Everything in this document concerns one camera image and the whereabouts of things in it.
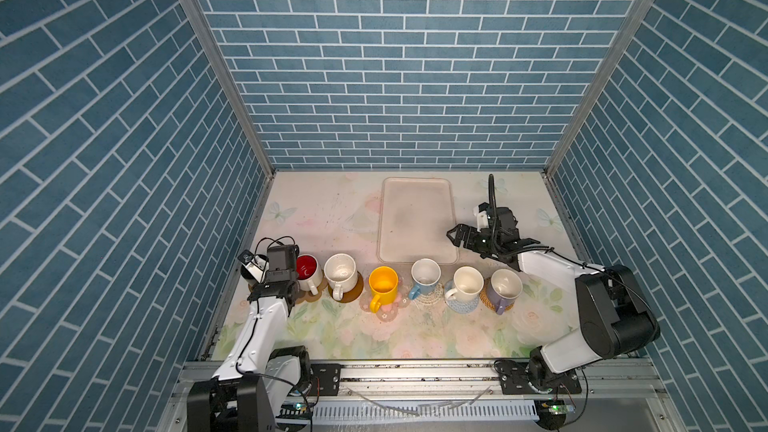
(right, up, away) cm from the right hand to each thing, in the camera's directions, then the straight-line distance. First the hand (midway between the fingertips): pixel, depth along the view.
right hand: (455, 233), depth 92 cm
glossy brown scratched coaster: (-32, -18, -5) cm, 37 cm away
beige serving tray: (-12, +4, +14) cm, 19 cm away
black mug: (-56, -8, -18) cm, 60 cm away
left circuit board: (-43, -41, -20) cm, 63 cm away
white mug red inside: (-43, -11, -9) cm, 45 cm away
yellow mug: (-22, -15, -4) cm, 27 cm away
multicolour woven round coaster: (-8, -19, -6) cm, 21 cm away
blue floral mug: (-10, -12, -4) cm, 16 cm away
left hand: (-53, -10, -7) cm, 55 cm away
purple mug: (+14, -16, -4) cm, 21 cm away
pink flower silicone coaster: (-21, -22, -8) cm, 31 cm away
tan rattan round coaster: (+8, -18, -5) cm, 21 cm away
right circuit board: (+20, -41, -21) cm, 50 cm away
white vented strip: (-12, -40, -22) cm, 47 cm away
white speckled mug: (-36, -11, -3) cm, 37 cm away
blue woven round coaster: (+1, -21, -6) cm, 22 cm away
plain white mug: (+3, -14, -5) cm, 15 cm away
